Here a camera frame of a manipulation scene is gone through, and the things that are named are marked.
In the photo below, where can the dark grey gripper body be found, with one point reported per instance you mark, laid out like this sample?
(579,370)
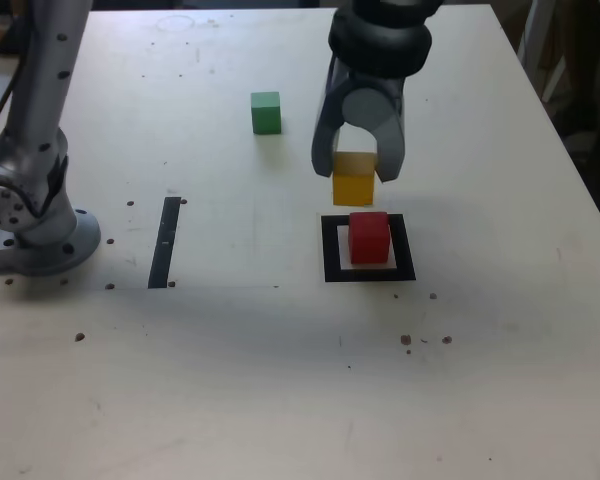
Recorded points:
(380,82)

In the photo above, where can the green cube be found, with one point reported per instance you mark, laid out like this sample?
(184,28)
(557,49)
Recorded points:
(266,117)

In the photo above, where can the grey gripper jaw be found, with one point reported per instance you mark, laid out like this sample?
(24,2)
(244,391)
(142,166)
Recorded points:
(390,145)
(325,140)

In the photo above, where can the black tape square outline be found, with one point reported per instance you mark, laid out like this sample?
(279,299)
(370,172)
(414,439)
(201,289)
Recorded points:
(330,250)

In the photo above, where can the black tape strip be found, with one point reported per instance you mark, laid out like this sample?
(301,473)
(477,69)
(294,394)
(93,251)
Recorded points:
(162,245)

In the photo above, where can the white background post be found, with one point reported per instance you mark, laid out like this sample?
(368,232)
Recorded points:
(530,30)

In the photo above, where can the yellow cube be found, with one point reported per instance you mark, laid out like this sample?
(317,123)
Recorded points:
(352,187)

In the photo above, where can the red cube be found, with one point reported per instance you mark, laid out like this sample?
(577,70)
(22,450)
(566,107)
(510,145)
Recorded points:
(369,242)

